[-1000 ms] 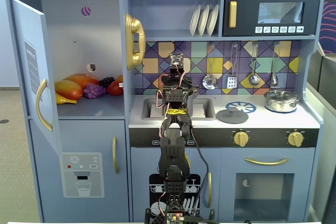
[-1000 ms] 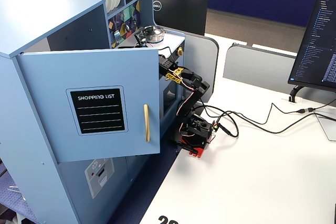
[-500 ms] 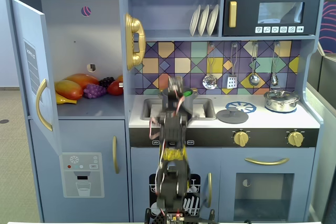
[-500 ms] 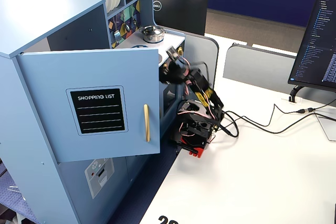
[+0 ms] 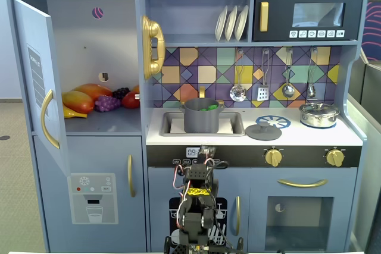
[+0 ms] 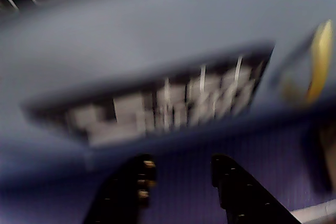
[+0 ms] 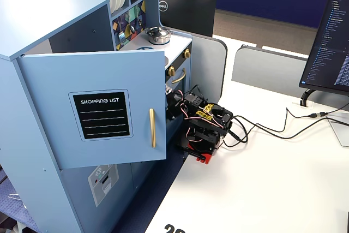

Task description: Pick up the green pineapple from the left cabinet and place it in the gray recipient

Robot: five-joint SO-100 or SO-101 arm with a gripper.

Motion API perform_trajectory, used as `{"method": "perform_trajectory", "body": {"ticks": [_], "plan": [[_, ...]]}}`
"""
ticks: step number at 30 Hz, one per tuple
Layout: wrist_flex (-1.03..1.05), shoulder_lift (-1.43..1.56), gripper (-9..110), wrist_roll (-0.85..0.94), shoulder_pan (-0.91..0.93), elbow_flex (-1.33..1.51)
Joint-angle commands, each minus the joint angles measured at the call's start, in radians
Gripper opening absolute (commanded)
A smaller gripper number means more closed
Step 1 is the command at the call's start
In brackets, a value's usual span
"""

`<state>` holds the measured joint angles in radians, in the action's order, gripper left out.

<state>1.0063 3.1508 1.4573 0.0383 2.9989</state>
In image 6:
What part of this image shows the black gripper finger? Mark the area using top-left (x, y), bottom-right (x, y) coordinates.
top-left (211, 154), bottom-right (299, 224)
top-left (83, 154), bottom-right (158, 224)

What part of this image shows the gold dishwasher door handle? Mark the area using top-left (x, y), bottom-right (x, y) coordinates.
top-left (280, 19), bottom-right (334, 104)

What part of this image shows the blue toy play kitchen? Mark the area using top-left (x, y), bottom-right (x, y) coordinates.
top-left (0, 0), bottom-right (336, 224)

